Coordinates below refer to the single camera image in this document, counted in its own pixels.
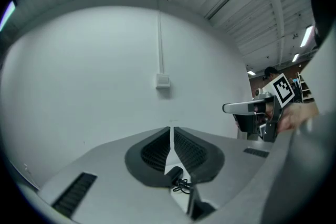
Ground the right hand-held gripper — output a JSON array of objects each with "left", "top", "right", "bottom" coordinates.
[{"left": 222, "top": 72, "right": 296, "bottom": 143}]

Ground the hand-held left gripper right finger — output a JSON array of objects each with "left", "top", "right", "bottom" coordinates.
[{"left": 174, "top": 127, "right": 274, "bottom": 209}]

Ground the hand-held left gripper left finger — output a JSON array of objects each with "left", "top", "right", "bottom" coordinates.
[{"left": 39, "top": 126, "right": 188, "bottom": 224}]

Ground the person's right forearm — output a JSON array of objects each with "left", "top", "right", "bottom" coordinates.
[{"left": 300, "top": 101, "right": 321, "bottom": 124}]

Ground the person's right hand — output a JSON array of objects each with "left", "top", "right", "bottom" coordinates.
[{"left": 264, "top": 102, "right": 302, "bottom": 133}]

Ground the grey shelf cabinet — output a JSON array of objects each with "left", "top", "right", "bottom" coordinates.
[{"left": 296, "top": 72, "right": 315, "bottom": 101}]

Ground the black cable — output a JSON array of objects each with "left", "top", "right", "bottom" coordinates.
[{"left": 172, "top": 178, "right": 195, "bottom": 195}]

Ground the black box with cables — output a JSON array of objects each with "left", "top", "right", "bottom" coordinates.
[{"left": 164, "top": 166, "right": 184, "bottom": 187}]

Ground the thin white wall cable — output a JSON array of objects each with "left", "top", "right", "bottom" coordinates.
[{"left": 23, "top": 163, "right": 40, "bottom": 190}]

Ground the white wall switch box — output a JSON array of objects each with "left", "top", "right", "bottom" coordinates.
[{"left": 155, "top": 72, "right": 171, "bottom": 89}]

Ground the white wall conduit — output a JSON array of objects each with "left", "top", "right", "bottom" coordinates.
[{"left": 156, "top": 4, "right": 165, "bottom": 74}]

